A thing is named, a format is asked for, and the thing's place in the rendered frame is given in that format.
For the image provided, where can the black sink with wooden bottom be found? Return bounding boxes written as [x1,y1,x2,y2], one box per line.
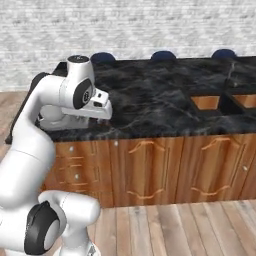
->
[189,91,256,118]

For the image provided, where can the blue round stool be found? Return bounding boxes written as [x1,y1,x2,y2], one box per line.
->
[211,48,238,61]
[90,51,117,65]
[150,50,177,62]

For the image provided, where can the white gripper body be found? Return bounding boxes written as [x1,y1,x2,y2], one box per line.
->
[61,99,114,121]

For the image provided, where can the wooden cupboard door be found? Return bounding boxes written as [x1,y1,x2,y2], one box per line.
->
[109,136,185,207]
[239,132,256,201]
[175,133,250,204]

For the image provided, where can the wooden drawer front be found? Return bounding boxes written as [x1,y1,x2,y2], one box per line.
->
[43,187,115,209]
[54,139,112,162]
[49,161,112,188]

